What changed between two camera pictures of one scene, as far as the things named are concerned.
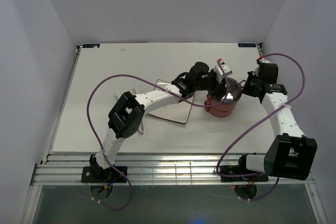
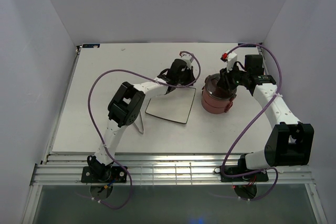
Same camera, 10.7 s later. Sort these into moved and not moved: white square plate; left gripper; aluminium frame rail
Moved: left gripper
Not moved: white square plate; aluminium frame rail
